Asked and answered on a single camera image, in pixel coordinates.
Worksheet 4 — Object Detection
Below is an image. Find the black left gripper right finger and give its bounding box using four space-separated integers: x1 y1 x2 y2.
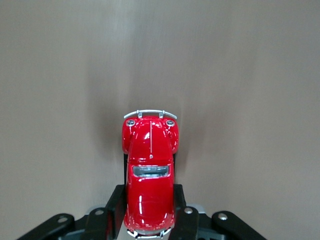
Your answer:
169 183 267 240

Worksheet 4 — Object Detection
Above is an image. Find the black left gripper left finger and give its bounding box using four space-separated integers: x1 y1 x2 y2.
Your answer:
17 183 127 240

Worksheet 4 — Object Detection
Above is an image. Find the red beetle toy car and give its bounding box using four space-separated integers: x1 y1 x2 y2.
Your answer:
121 108 180 240

